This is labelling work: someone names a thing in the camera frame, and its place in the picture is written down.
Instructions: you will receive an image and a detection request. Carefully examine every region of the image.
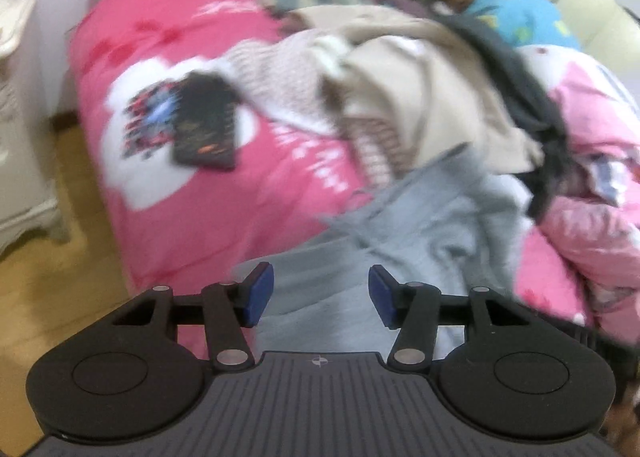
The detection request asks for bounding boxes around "black printed folded garment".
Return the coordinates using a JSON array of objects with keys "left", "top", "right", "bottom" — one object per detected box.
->
[{"left": 170, "top": 72, "right": 246, "bottom": 172}]

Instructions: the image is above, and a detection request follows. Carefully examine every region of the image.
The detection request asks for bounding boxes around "striped garment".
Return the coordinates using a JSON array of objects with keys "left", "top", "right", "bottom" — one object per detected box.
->
[{"left": 220, "top": 32, "right": 416, "bottom": 188}]

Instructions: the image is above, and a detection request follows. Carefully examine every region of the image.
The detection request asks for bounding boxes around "pink floral blanket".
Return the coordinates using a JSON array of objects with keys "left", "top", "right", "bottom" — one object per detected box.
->
[{"left": 67, "top": 0, "right": 386, "bottom": 363}]

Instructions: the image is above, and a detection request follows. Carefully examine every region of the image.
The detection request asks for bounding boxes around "blue patterned quilt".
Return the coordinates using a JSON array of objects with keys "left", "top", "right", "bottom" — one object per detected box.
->
[{"left": 465, "top": 0, "right": 583, "bottom": 50}]

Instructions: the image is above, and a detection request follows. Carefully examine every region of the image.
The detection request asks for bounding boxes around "pink quilt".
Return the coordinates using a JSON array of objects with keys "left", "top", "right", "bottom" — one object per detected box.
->
[{"left": 510, "top": 44, "right": 640, "bottom": 353}]

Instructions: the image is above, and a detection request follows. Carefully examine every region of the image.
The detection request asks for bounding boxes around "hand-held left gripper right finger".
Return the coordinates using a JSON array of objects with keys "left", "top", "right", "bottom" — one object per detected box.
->
[{"left": 367, "top": 264, "right": 532, "bottom": 374}]

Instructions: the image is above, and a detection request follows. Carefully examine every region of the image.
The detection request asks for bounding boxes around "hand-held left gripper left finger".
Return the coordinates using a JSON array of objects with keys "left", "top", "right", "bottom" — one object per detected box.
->
[{"left": 112, "top": 261, "right": 275, "bottom": 372}]

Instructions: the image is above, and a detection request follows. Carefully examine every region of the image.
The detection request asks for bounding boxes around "pile of mixed clothes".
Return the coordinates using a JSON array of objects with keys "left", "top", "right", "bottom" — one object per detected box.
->
[{"left": 435, "top": 12, "right": 583, "bottom": 228}]

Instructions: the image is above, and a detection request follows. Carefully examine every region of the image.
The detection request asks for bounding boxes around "cream padded headboard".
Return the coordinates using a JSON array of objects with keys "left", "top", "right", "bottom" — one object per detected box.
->
[{"left": 507, "top": 0, "right": 640, "bottom": 73}]

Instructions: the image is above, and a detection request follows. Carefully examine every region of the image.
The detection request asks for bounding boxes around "grey cotton garment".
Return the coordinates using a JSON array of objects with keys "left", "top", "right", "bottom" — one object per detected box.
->
[{"left": 235, "top": 144, "right": 533, "bottom": 355}]

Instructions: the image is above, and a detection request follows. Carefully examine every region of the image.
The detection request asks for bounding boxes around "white nightstand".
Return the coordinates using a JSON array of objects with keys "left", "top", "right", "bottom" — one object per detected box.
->
[{"left": 0, "top": 0, "right": 71, "bottom": 258}]

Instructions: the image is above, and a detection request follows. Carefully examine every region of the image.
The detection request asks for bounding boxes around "cream white garment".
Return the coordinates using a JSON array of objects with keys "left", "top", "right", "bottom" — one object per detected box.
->
[{"left": 312, "top": 34, "right": 361, "bottom": 83}]

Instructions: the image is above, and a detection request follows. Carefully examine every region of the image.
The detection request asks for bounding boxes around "beige garment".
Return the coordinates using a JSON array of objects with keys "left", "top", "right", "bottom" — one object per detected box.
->
[{"left": 290, "top": 4, "right": 543, "bottom": 175}]

